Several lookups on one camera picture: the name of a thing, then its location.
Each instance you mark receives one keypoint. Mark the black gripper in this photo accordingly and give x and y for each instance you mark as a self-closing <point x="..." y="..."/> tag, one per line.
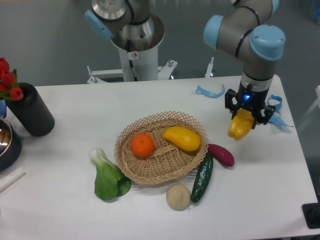
<point x="251" y="96"/>

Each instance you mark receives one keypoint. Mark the yellow bell pepper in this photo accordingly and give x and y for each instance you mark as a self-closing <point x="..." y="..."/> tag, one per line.
<point x="241" y="125"/>

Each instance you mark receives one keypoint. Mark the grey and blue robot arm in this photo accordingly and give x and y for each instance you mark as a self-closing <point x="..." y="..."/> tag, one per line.
<point x="245" y="35"/>

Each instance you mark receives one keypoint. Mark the woven wicker basket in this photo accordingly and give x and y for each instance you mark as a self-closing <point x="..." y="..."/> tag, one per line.
<point x="167" y="161"/>

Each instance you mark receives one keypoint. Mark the tangled blue tape strip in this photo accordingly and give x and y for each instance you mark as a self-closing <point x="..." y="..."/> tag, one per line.
<point x="276" y="119"/>

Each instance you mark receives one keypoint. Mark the curved blue tape strip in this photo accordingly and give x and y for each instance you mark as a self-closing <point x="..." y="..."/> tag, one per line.
<point x="201" y="91"/>

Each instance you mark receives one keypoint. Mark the purple sweet potato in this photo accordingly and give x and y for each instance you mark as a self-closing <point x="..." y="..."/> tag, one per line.
<point x="222" y="155"/>

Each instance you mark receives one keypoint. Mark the yellow mango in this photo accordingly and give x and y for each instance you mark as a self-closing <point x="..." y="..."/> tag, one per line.
<point x="183" y="137"/>

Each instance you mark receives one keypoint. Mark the green cucumber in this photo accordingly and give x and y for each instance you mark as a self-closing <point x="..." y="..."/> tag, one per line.
<point x="202" y="179"/>

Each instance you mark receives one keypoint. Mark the orange fruit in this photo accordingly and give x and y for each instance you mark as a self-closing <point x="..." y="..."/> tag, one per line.
<point x="142" y="145"/>

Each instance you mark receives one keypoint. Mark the beige steamed bun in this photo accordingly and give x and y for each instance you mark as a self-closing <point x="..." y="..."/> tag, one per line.
<point x="178" y="197"/>

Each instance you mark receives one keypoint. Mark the black device at edge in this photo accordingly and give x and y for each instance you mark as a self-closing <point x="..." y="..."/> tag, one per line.
<point x="311" y="212"/>

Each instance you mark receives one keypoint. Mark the green bok choy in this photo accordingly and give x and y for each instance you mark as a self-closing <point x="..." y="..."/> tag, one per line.
<point x="110" y="182"/>

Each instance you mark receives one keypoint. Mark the black cylindrical vase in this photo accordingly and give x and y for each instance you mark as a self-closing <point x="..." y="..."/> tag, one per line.
<point x="32" y="112"/>

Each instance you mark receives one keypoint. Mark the red tulip bouquet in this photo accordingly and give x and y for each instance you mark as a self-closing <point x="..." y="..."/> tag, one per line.
<point x="9" y="86"/>

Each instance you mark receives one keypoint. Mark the dark metal bowl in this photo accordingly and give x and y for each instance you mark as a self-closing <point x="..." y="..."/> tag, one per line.
<point x="10" y="144"/>

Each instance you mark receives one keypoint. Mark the white rectangular bar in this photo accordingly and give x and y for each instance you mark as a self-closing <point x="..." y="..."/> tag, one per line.
<point x="11" y="178"/>

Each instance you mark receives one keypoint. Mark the white metal base frame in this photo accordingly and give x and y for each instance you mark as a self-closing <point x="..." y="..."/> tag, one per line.
<point x="133" y="72"/>

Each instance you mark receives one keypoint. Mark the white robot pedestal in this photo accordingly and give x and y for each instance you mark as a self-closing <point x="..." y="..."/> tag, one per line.
<point x="131" y="27"/>

